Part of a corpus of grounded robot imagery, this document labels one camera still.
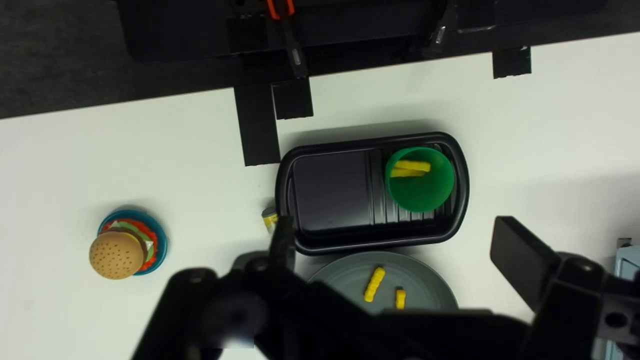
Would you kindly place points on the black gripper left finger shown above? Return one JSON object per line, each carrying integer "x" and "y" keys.
{"x": 281, "y": 243}

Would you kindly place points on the green plastic cup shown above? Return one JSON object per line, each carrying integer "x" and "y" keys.
{"x": 420, "y": 193}

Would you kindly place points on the black rectangular tray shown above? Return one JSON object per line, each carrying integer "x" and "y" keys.
{"x": 331, "y": 201}

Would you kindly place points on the small teal plate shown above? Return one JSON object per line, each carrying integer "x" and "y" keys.
{"x": 161, "y": 243}

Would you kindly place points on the grey oval plate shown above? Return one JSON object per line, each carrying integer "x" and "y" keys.
{"x": 427, "y": 281}

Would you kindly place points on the small yellow-labelled can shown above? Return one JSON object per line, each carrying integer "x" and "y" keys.
{"x": 268, "y": 219}

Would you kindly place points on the yellow toy fry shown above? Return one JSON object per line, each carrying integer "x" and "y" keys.
{"x": 374, "y": 284}
{"x": 414, "y": 164}
{"x": 401, "y": 299}
{"x": 409, "y": 172}

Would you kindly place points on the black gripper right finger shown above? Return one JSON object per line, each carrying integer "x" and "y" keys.
{"x": 523, "y": 262}

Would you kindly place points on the toy burger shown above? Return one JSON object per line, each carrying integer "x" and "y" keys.
{"x": 117, "y": 254}

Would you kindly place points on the light blue toaster oven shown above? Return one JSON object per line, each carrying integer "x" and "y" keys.
{"x": 631, "y": 260}

